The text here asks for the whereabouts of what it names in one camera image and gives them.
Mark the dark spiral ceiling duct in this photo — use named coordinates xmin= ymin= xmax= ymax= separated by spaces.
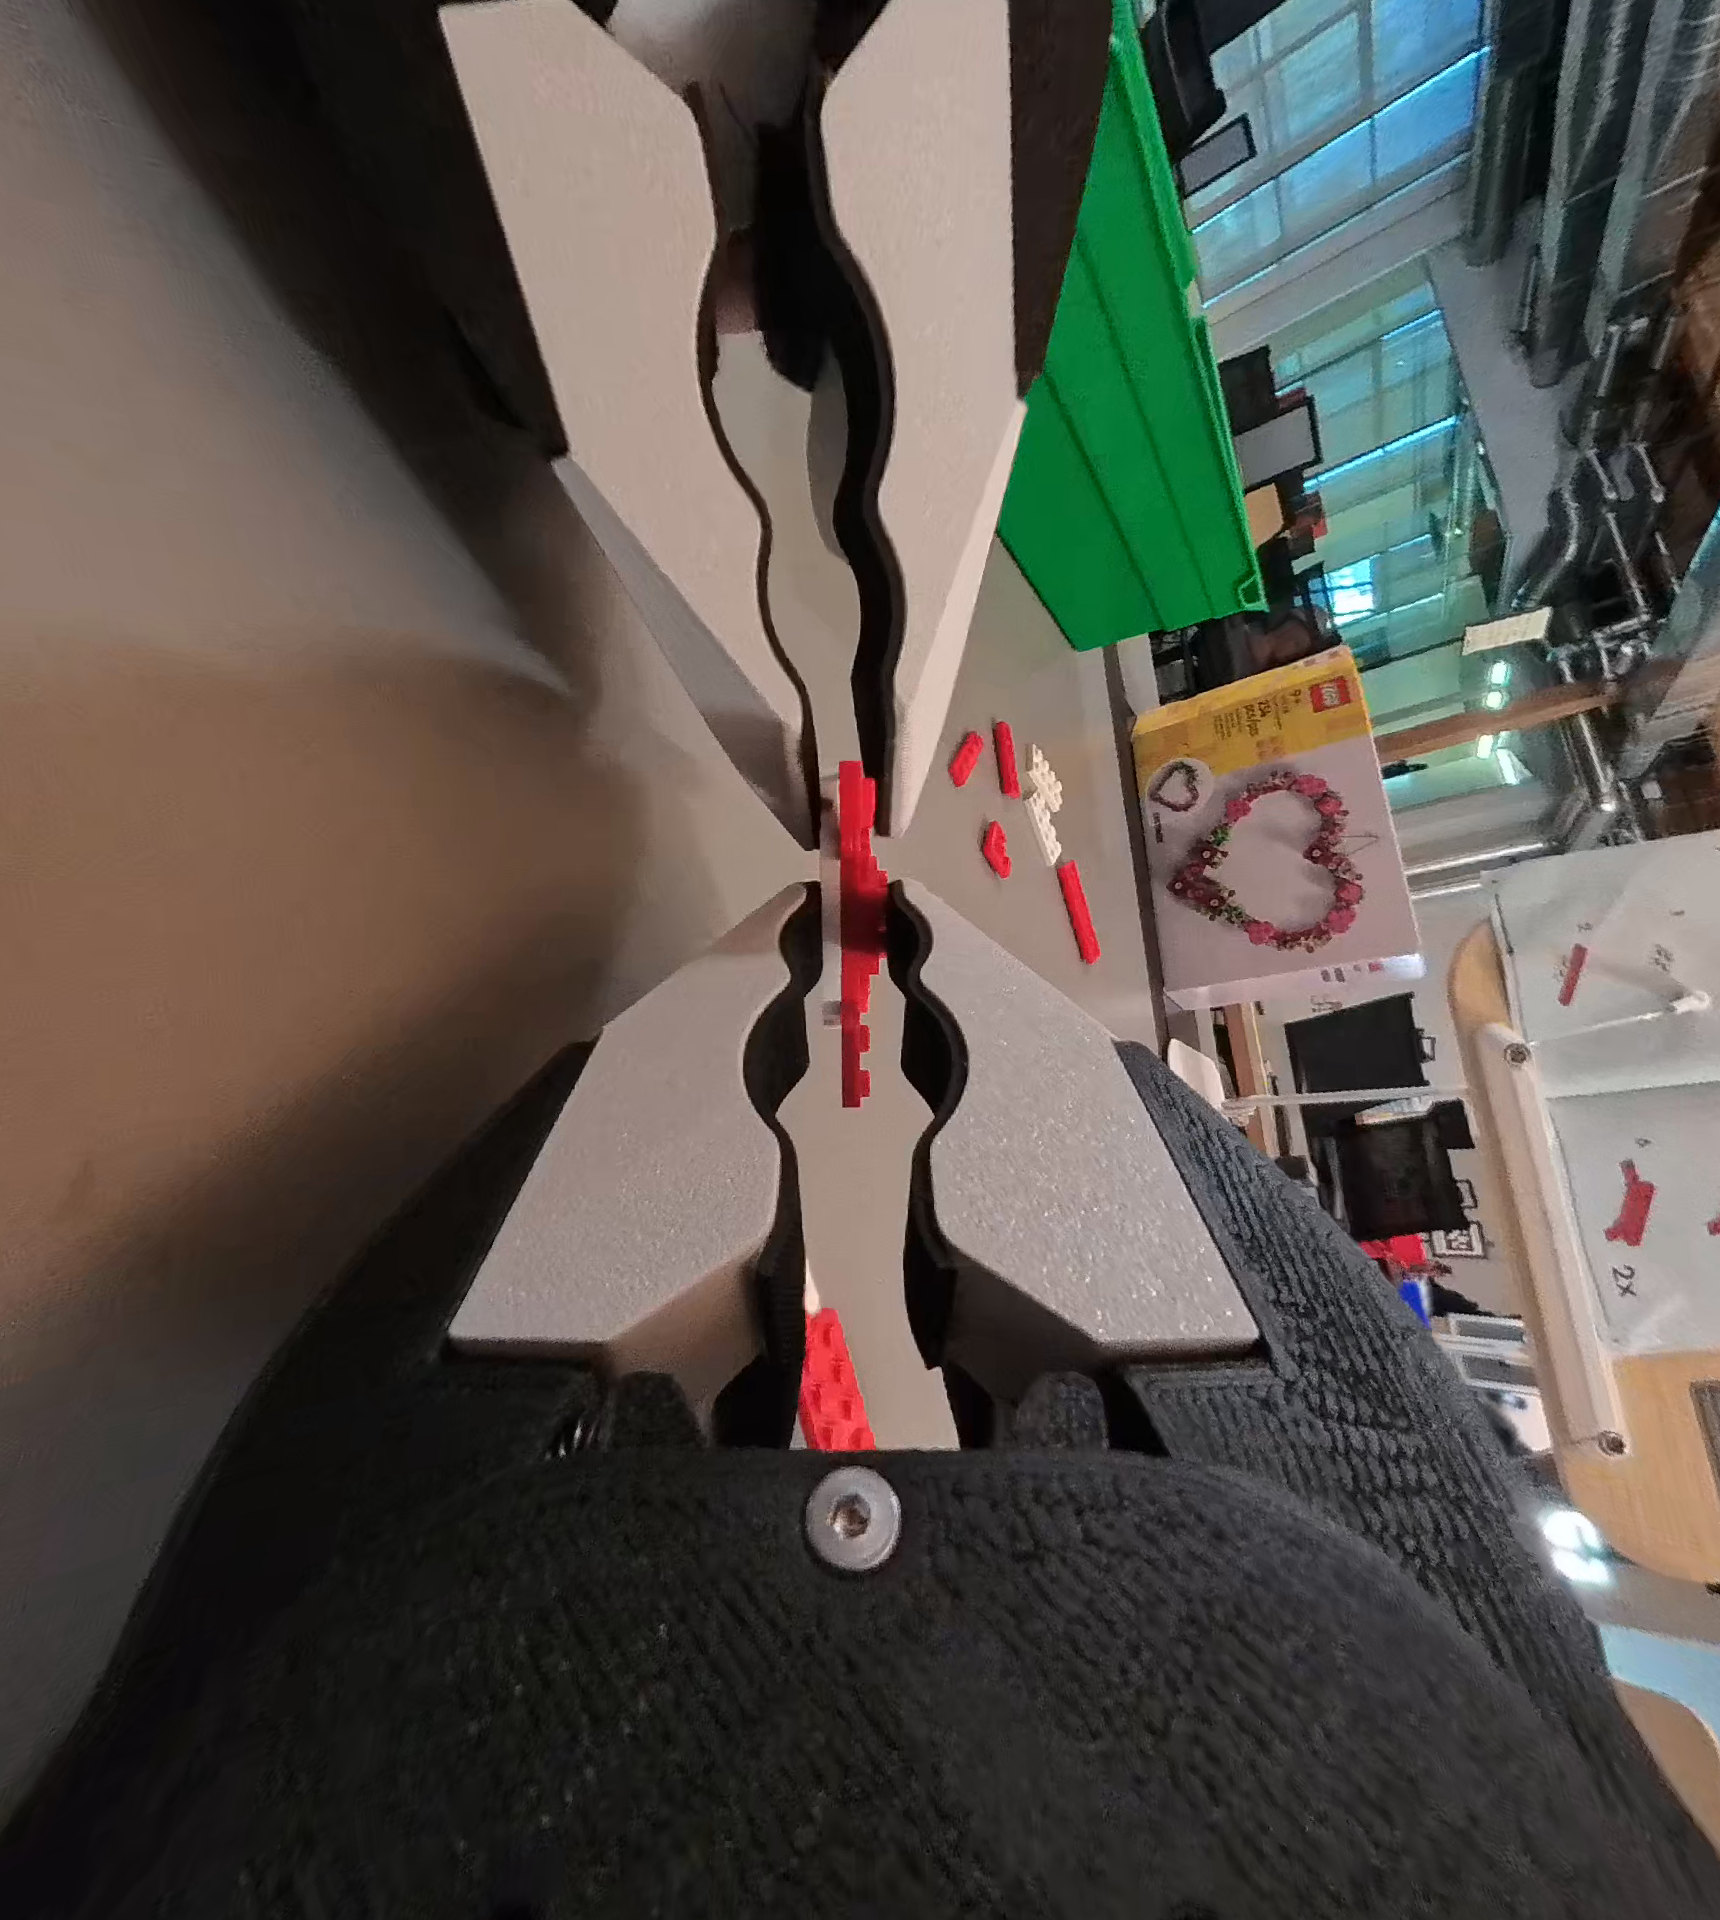
xmin=1459 ymin=0 xmax=1720 ymax=392

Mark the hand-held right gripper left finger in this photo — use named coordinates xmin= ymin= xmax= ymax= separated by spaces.
xmin=444 ymin=878 xmax=823 ymax=1374

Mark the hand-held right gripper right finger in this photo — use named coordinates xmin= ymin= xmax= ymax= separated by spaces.
xmin=886 ymin=878 xmax=1262 ymax=1369

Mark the red and white lego frame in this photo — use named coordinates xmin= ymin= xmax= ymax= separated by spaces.
xmin=796 ymin=1304 xmax=877 ymax=1452

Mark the white and yellow lego box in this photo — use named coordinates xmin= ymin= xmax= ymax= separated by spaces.
xmin=1130 ymin=644 xmax=1428 ymax=1013

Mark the red and white lego assembly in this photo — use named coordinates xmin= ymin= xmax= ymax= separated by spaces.
xmin=822 ymin=756 xmax=896 ymax=1112

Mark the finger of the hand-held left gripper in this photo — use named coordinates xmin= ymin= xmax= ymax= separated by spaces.
xmin=796 ymin=0 xmax=1029 ymax=841
xmin=436 ymin=0 xmax=819 ymax=854

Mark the lego instruction booklet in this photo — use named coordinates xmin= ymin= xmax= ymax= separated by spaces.
xmin=1490 ymin=816 xmax=1720 ymax=1351

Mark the green plastic bin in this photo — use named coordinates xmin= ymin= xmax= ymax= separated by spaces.
xmin=993 ymin=0 xmax=1270 ymax=654

